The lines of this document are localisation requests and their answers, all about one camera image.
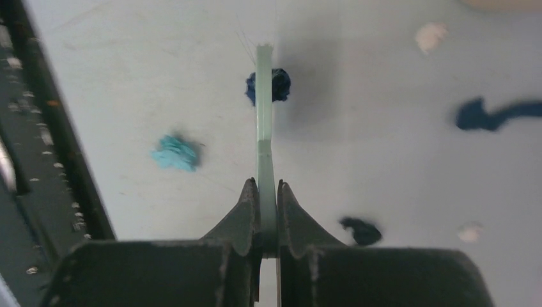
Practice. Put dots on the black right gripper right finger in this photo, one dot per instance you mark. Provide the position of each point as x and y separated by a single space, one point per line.
316 269

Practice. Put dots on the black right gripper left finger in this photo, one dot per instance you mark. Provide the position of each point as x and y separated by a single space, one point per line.
219 269

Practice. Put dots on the green hand brush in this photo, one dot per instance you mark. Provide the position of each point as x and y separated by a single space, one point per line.
264 163

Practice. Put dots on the light blue paper scrap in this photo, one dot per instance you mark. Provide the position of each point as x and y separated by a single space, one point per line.
174 152

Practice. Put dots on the dark blue paper scrap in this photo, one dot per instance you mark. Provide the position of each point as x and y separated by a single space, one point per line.
281 84

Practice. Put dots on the long dark blue scrap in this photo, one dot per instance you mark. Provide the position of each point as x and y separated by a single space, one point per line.
472 114

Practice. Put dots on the green paper scrap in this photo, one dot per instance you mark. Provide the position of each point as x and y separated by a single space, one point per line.
363 233

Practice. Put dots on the tiny white paper scrap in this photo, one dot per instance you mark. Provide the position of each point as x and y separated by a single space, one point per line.
470 232

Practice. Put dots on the small white paper scrap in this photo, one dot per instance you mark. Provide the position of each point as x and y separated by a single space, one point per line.
429 36

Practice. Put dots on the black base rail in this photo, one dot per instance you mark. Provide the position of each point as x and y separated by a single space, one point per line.
49 201

